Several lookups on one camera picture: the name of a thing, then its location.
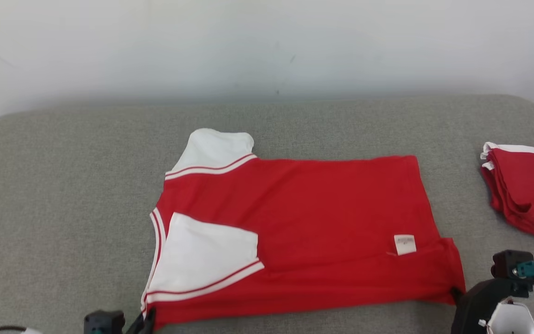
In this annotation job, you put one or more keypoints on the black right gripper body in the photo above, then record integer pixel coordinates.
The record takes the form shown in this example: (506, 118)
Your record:
(478, 301)

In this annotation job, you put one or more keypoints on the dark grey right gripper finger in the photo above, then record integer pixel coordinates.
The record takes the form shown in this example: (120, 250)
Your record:
(456, 295)

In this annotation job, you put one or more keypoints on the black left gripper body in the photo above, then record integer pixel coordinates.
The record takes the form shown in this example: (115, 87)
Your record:
(131, 328)

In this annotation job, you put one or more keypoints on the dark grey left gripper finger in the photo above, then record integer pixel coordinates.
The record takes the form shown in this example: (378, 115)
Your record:
(148, 320)

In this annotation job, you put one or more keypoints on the red shorts with white stripe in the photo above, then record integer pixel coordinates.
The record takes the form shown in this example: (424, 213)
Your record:
(526, 190)

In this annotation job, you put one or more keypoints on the red white lettered jersey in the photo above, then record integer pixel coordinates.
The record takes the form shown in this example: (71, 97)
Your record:
(322, 213)

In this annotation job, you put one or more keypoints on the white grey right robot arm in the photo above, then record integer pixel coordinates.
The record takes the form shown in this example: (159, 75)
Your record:
(517, 320)

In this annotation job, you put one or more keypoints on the grey fabric sofa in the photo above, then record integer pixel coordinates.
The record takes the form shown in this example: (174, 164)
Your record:
(86, 185)

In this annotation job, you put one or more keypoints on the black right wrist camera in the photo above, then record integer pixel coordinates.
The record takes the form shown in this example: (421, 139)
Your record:
(510, 266)

